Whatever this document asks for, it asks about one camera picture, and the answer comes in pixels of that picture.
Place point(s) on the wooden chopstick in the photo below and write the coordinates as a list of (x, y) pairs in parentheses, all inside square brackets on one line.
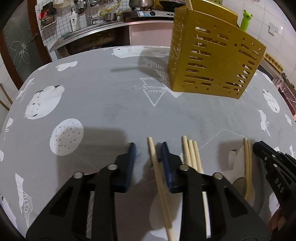
[(162, 196), (187, 157), (198, 157), (192, 155)]

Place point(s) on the small steel saucepan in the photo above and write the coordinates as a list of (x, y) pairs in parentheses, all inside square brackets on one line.
[(110, 17)]

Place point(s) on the white soap bottle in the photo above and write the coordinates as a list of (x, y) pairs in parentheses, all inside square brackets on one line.
[(74, 21)]

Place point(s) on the dark framed glass door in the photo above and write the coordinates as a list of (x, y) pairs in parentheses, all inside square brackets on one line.
[(22, 48)]

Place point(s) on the steel cooking pot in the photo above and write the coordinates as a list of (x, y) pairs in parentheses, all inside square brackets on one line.
[(141, 4)]

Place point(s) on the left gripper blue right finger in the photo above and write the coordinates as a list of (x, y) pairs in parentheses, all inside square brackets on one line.
[(212, 208)]

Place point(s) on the steel kitchen sink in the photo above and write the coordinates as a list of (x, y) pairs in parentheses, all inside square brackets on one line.
[(111, 34)]

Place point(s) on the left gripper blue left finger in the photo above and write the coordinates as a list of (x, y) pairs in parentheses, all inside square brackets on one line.
[(65, 216)]

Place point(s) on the chopstick in holder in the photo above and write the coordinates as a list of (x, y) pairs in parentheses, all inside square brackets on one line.
[(189, 4)]

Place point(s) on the yellow perforated utensil holder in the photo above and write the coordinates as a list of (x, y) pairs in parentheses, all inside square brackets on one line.
[(209, 53)]

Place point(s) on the person's hand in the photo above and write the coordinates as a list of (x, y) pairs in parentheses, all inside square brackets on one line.
[(277, 221)]

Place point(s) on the green frog utensil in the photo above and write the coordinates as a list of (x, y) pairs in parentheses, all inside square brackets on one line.
[(245, 20)]

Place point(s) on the steel faucet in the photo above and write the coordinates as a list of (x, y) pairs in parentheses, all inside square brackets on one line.
[(88, 5)]

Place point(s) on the grey animal print tablecloth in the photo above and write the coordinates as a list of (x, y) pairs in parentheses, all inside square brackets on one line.
[(79, 113)]

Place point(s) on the yellow egg carton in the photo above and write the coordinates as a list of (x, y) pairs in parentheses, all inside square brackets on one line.
[(271, 60)]

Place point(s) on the white wall socket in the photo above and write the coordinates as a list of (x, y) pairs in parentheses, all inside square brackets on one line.
[(272, 29)]

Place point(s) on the gas stove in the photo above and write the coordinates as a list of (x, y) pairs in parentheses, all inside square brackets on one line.
[(148, 14)]

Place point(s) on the pale chopstick spoon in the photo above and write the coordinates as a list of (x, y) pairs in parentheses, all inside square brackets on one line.
[(246, 162), (249, 175)]

